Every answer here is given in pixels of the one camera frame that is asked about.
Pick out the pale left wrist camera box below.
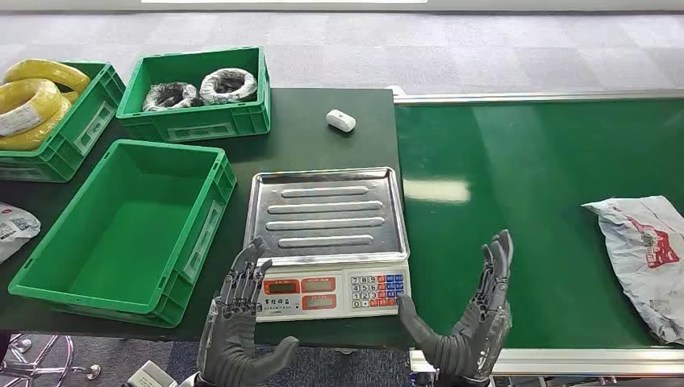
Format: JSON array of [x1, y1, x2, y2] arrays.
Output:
[[127, 360, 178, 387]]

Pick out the electronic scale with steel tray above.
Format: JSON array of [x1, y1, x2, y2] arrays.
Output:
[[243, 166, 412, 323]]

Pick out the black cable coil clear wrap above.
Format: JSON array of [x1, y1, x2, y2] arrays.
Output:
[[198, 68, 259, 106], [141, 81, 202, 113]]

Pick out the grey mailer package with barcode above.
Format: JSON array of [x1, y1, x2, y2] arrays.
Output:
[[0, 202, 42, 264]]

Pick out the silver conveyor side rail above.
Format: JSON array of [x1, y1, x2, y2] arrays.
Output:
[[392, 89, 684, 106], [408, 347, 684, 377]]

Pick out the small white plastic device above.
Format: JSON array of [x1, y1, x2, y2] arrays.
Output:
[[325, 109, 357, 134]]

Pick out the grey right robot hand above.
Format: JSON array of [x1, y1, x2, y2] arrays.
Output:
[[397, 229, 515, 387]]

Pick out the empty large green plastic crate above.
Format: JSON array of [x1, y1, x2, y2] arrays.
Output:
[[7, 139, 238, 330]]

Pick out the chrome chair base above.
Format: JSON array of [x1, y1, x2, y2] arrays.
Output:
[[0, 333, 102, 387]]

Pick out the green conveyor belt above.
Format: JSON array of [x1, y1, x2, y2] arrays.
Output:
[[394, 98, 684, 351]]

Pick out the green crate holding black coils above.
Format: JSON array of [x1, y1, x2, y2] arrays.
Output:
[[115, 45, 272, 144]]

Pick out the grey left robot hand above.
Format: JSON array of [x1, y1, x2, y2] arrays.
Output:
[[195, 236, 300, 387]]

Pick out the yellow cable coil white label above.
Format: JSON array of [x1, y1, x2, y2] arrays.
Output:
[[0, 78, 63, 139]]

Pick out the grey plastic mailer package red print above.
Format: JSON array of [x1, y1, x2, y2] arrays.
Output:
[[581, 195, 684, 346]]

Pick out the green crate holding yellow coils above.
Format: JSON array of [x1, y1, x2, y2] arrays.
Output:
[[0, 61, 127, 184]]

